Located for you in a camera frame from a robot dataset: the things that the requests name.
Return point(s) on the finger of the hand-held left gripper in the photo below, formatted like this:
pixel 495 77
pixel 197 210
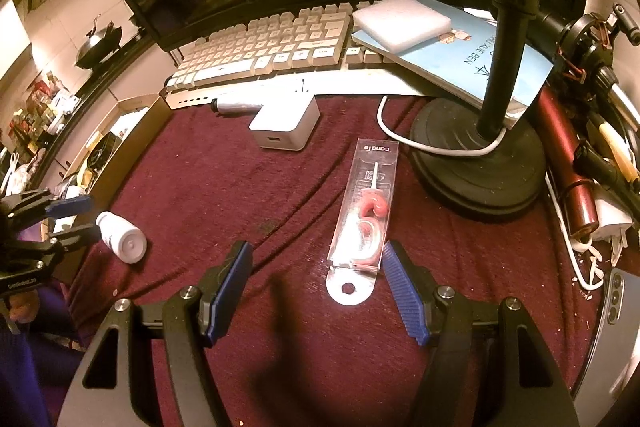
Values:
pixel 75 237
pixel 70 206

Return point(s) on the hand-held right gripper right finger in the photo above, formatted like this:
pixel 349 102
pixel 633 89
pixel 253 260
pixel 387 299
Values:
pixel 402 292

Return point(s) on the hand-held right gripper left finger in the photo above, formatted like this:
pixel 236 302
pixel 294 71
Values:
pixel 232 287

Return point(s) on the white bottle red label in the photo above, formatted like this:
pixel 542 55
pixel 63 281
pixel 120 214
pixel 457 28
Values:
pixel 122 239

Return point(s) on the clear candle pack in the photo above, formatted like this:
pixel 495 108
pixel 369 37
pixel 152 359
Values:
pixel 367 187

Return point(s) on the cardboard box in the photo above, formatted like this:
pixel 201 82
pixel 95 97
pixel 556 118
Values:
pixel 155 112

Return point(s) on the person's left hand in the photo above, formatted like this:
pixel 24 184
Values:
pixel 24 308

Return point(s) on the pile of kitchen packets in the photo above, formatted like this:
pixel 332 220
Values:
pixel 40 117

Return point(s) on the maroon tablecloth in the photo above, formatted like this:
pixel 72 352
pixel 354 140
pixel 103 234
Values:
pixel 250 187

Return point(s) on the person's leg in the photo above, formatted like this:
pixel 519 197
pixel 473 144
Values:
pixel 30 367

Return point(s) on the white base cabinet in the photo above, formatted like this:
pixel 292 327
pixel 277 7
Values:
pixel 135 84

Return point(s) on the black wok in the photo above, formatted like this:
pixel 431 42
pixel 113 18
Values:
pixel 97 44

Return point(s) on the white charger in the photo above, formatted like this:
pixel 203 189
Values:
pixel 285 127

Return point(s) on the silver tube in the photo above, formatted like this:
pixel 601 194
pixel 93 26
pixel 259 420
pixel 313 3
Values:
pixel 240 106

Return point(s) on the maroon metal cylinder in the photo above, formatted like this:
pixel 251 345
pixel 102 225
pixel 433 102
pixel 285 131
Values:
pixel 570 177

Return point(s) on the grey smartphone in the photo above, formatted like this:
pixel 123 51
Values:
pixel 615 332

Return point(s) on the white slotted tray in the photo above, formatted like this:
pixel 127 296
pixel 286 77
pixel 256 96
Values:
pixel 340 82

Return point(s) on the white power adapter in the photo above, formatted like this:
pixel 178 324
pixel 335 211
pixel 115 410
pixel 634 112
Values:
pixel 610 212

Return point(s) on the blue book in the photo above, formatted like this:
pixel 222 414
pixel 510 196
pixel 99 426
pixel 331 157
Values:
pixel 440 67

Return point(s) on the white keyboard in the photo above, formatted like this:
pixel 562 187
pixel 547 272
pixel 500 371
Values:
pixel 260 47

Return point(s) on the white foam block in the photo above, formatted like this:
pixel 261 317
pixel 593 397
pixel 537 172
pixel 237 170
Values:
pixel 400 24

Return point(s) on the black clamp mount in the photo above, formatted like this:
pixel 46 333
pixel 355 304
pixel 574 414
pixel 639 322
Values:
pixel 585 42

